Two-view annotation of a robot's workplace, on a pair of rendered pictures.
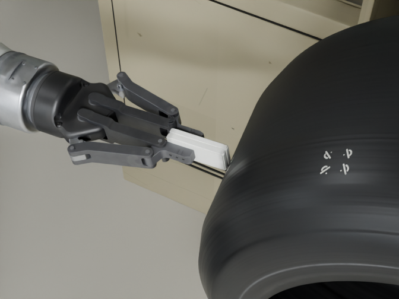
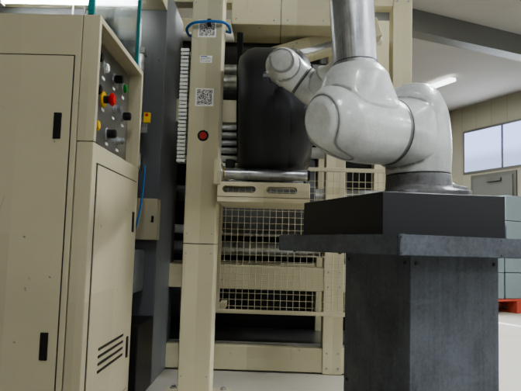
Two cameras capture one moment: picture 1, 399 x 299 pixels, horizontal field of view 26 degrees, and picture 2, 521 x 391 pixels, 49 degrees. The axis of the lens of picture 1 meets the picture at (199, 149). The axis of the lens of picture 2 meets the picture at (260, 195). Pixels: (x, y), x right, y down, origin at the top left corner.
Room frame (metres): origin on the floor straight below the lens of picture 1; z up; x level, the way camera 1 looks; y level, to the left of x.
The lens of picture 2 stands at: (1.43, 1.85, 0.62)
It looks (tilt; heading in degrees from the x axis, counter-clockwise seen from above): 5 degrees up; 245
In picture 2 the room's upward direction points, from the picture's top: 2 degrees clockwise
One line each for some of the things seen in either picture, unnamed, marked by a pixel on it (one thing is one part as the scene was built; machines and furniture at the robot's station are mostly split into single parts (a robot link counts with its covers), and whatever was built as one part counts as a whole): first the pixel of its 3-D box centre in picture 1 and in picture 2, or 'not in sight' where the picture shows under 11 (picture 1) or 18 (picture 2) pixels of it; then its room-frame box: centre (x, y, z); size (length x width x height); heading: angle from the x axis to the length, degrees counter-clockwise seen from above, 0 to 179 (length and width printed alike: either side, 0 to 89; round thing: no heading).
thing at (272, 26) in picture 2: not in sight; (295, 20); (0.19, -0.51, 1.71); 0.61 x 0.25 x 0.15; 154
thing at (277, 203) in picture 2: not in sight; (263, 202); (0.43, -0.30, 0.80); 0.37 x 0.36 x 0.02; 64
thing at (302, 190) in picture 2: not in sight; (263, 191); (0.49, -0.17, 0.83); 0.36 x 0.09 x 0.06; 154
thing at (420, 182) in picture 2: not in sight; (426, 187); (0.50, 0.77, 0.77); 0.22 x 0.18 x 0.06; 169
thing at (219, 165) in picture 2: not in sight; (222, 177); (0.59, -0.38, 0.90); 0.40 x 0.03 x 0.10; 64
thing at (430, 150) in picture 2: not in sight; (413, 129); (0.53, 0.77, 0.91); 0.18 x 0.16 x 0.22; 10
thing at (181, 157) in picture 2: not in sight; (184, 105); (0.76, -0.40, 1.19); 0.05 x 0.04 x 0.48; 64
